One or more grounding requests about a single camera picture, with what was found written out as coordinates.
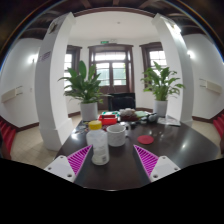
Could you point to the bowl of pale round items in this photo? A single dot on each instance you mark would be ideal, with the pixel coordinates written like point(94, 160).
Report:
point(127, 114)

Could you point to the brown-framed window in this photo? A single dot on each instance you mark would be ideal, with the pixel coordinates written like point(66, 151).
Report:
point(156, 57)
point(68, 63)

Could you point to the brown glazed double door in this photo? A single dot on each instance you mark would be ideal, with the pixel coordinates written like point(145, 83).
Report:
point(111, 71)

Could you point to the large potted plant, white pot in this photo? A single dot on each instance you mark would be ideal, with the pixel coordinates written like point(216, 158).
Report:
point(86, 88)

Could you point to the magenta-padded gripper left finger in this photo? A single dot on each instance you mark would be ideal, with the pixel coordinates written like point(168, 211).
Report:
point(59, 166)

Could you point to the white speckled mug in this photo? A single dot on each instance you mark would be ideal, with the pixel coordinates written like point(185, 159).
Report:
point(116, 136)

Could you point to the white wall-mounted unit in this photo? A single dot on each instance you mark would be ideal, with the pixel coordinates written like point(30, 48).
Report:
point(11, 94)
point(211, 86)

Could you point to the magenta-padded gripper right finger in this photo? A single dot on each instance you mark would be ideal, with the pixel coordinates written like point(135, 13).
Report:
point(164, 167)

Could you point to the flat round red coaster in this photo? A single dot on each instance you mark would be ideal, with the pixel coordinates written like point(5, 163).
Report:
point(145, 139)

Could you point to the green exit sign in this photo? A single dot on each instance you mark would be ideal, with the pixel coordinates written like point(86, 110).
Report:
point(105, 42)

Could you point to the green flat packet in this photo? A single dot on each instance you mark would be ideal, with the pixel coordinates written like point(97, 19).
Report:
point(141, 114)

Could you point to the red box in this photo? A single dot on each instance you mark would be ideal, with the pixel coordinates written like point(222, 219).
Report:
point(108, 120)

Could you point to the black chair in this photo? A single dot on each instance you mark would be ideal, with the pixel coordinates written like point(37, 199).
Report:
point(121, 101)

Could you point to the red carpeted staircase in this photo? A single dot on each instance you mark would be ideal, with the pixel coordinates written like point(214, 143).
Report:
point(219, 126)
point(7, 136)

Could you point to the green and white box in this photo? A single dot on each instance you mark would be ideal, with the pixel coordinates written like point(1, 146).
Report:
point(110, 113)

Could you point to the clear bottle with yellow cap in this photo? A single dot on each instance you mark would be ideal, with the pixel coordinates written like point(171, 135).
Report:
point(99, 146)

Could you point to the printed magazine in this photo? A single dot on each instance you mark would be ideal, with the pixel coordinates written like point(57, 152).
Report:
point(169, 121)

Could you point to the grey round object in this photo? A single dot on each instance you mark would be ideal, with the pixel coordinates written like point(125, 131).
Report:
point(152, 117)

